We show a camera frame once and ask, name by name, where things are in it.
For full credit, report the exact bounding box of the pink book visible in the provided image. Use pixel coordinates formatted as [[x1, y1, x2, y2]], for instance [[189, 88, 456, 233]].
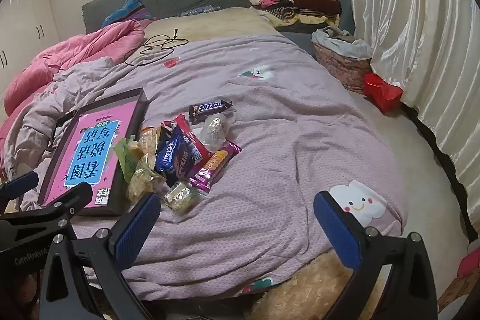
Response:
[[45, 100, 141, 210]]

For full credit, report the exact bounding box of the patterned fabric basket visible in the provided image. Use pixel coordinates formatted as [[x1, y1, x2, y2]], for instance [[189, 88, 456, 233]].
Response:
[[311, 39, 374, 94]]

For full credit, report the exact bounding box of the clear packet of gold candy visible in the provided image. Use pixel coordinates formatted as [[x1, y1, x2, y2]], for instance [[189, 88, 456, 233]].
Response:
[[200, 110, 239, 152]]

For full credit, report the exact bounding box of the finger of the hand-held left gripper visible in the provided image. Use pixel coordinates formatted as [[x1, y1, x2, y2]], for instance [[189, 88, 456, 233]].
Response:
[[45, 181, 93, 218], [0, 172, 40, 210]]

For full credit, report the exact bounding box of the shallow dark cardboard box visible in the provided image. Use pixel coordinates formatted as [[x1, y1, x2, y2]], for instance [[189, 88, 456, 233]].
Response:
[[37, 88, 149, 217]]

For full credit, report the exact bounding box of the red cookie packet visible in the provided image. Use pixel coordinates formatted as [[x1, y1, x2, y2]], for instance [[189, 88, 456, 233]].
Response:
[[161, 113, 214, 180]]

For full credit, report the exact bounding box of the brown chocolate bar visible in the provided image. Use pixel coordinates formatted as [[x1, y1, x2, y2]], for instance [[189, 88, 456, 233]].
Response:
[[188, 100, 233, 124]]

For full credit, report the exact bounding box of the pale biscuit packet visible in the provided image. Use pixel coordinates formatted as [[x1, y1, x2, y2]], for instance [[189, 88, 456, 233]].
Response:
[[163, 181, 207, 223]]

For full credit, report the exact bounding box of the blue printed bag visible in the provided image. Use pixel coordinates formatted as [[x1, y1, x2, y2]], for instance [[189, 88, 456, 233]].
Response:
[[184, 4, 222, 18]]

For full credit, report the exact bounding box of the red bag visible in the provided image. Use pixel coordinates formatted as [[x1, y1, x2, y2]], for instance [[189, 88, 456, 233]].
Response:
[[363, 73, 404, 114]]

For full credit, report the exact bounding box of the blue cookie packet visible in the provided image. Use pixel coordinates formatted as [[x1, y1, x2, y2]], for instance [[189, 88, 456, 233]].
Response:
[[154, 127, 196, 186]]

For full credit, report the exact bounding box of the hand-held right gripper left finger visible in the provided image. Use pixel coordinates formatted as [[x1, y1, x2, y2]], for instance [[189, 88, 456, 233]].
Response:
[[39, 193, 162, 320]]

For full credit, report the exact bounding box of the white satin curtain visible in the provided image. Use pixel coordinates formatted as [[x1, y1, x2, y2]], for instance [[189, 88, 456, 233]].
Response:
[[341, 0, 480, 227]]

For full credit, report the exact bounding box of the pink red cloth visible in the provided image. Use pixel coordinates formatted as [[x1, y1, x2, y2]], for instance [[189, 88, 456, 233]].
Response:
[[455, 238, 480, 279]]

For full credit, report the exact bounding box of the lilac printed blanket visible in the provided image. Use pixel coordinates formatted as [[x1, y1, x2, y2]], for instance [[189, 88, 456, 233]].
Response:
[[0, 33, 409, 302]]

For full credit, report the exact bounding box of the thin black cable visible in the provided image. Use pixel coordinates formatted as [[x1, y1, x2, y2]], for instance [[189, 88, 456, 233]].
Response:
[[124, 28, 189, 66]]

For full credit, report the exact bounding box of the purple wafer packet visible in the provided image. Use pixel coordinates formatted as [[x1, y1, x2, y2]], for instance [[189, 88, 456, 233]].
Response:
[[187, 140, 242, 191]]

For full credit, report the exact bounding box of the pink quilt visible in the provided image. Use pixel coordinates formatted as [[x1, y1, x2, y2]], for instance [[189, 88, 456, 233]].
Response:
[[0, 20, 147, 163]]

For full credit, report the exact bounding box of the blue striped cloth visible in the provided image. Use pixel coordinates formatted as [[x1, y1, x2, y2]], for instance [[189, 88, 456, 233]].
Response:
[[102, 0, 154, 27]]

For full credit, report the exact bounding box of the yellow clear snack packet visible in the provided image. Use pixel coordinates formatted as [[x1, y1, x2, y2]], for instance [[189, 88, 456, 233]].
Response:
[[139, 126, 164, 156], [127, 155, 167, 201]]

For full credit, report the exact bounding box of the beige plush blanket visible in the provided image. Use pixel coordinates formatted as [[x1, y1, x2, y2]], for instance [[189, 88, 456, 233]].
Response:
[[144, 7, 280, 43]]

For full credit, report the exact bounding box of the brown plush toy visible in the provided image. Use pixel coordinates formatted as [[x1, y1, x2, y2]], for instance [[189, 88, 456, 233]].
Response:
[[255, 253, 379, 320]]

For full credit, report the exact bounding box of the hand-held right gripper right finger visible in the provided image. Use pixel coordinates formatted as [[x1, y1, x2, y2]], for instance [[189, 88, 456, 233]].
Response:
[[313, 190, 439, 320]]

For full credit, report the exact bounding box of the white wardrobe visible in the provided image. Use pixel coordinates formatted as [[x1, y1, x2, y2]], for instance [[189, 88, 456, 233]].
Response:
[[0, 0, 61, 81]]

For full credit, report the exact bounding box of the green snack packet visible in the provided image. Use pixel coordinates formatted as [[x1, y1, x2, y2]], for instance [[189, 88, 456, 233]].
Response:
[[113, 138, 145, 183]]

